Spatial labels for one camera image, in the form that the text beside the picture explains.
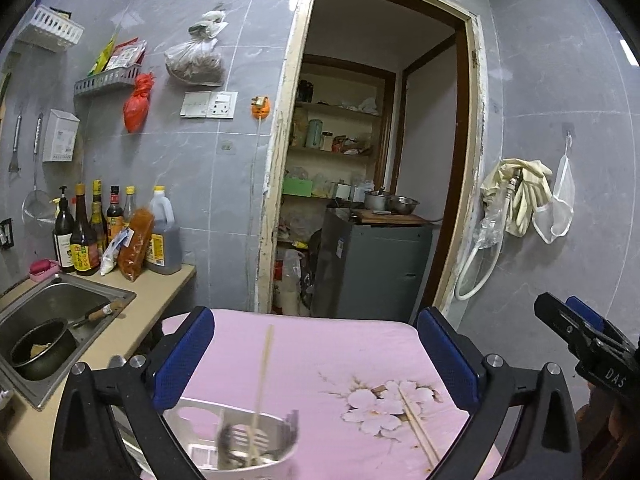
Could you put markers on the pink floral tablecloth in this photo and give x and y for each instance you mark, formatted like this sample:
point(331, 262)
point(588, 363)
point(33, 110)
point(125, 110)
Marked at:
point(310, 350)

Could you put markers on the white mesh bag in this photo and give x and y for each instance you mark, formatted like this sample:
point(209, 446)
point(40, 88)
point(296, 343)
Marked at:
point(562, 200)

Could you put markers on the grey cabinet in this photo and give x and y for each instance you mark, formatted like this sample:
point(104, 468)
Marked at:
point(370, 265)

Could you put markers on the brown wooden chair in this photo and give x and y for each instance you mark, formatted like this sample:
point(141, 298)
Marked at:
point(605, 425)

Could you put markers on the dark pump sauce bottle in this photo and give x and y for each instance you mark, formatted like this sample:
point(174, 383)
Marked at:
point(64, 245)

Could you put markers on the white plastic utensil holder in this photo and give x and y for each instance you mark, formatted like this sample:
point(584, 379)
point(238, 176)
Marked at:
point(270, 467)

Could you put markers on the yellow cap sauce bottle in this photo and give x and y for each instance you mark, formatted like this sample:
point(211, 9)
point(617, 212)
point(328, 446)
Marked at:
point(97, 210)

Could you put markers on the green canister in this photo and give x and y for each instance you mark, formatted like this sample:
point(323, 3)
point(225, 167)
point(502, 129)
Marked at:
point(315, 135)

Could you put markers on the white wall box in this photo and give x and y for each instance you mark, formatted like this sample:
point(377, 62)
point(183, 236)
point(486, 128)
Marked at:
point(60, 135)

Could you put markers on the grey wall rack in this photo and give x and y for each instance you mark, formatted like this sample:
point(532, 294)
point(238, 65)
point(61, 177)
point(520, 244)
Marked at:
point(105, 81)

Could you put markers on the black cooking pot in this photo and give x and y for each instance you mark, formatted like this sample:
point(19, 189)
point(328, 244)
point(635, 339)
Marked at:
point(50, 365)

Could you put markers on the snack packets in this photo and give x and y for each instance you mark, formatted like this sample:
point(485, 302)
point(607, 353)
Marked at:
point(352, 145)

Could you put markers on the clear bag of dried goods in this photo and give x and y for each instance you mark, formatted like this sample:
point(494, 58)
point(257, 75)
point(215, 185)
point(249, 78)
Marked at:
point(195, 62)

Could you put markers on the black wall outlet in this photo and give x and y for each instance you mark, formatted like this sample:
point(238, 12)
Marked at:
point(5, 232)

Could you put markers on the orange wall hook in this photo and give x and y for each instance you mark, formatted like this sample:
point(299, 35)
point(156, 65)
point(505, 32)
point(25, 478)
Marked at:
point(261, 107)

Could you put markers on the clear yellow cap bottle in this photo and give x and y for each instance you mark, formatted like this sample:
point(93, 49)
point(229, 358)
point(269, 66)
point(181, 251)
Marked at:
point(129, 207)

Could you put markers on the wooden cutting board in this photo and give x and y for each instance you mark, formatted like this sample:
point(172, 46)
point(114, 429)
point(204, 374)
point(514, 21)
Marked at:
point(395, 219)

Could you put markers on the white wall switch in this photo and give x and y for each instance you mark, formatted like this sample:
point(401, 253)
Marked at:
point(196, 104)

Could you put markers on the brown pantry shelf unit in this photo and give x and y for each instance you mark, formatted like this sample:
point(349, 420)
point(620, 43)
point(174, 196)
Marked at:
point(330, 150)

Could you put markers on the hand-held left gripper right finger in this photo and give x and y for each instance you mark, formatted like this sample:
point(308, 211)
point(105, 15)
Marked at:
point(445, 360)

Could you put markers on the small metal pot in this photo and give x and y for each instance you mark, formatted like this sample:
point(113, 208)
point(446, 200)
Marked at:
point(375, 201)

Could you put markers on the red white packet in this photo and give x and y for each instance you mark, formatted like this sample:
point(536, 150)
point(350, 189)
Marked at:
point(127, 55)

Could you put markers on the worn door frame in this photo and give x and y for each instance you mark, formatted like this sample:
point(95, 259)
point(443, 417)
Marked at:
point(280, 135)

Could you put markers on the stainless steel sink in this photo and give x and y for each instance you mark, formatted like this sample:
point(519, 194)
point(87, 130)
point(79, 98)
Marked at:
point(55, 300)

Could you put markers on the red plastic bag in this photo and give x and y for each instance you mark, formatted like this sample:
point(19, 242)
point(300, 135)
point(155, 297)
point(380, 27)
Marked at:
point(137, 107)

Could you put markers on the hanging metal strainer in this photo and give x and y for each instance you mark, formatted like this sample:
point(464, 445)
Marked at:
point(37, 207)

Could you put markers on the pink soap dish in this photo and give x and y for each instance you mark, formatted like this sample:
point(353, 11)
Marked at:
point(42, 269)

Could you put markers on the clear plastic bag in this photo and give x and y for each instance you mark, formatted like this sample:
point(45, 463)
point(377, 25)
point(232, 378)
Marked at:
point(487, 227)

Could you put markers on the cream rubber gloves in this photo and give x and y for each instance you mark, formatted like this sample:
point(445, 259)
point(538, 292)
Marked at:
point(525, 200)

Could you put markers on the orange spice packet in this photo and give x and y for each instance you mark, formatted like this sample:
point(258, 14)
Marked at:
point(135, 250)

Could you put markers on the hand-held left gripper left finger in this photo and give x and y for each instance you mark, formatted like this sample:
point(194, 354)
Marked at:
point(182, 360)

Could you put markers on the large dark oil jug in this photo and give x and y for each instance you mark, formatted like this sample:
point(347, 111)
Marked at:
point(165, 245)

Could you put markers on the metal bowl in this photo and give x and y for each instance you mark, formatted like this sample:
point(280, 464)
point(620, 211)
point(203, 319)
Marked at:
point(402, 205)

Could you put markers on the hanging metal spatula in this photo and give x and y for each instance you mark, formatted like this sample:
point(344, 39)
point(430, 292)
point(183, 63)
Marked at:
point(15, 160)

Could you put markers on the white wall basket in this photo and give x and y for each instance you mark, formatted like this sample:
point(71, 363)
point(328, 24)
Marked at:
point(57, 30)

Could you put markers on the wooden chopstick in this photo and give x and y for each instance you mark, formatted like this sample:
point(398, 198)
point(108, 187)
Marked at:
point(420, 430)
point(263, 360)

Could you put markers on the red cap sauce bottle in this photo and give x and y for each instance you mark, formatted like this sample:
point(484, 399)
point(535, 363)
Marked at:
point(114, 210)

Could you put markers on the white wall socket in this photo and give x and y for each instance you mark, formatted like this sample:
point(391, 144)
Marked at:
point(222, 105)

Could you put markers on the yellow green packet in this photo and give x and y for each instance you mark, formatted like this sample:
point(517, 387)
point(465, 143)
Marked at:
point(102, 57)

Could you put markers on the green box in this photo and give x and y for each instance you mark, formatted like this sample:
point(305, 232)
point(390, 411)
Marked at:
point(297, 187)

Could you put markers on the white blue packet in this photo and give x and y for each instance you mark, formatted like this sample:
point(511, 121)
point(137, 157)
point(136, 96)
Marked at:
point(110, 260)

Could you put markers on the dark yellow label sauce bottle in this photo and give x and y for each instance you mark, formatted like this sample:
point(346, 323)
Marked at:
point(84, 250)

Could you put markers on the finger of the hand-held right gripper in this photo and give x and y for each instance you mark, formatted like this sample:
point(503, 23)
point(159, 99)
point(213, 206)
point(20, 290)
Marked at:
point(555, 315)
point(587, 310)

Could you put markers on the white cloth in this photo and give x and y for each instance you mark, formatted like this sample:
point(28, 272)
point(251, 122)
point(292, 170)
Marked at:
point(362, 106)

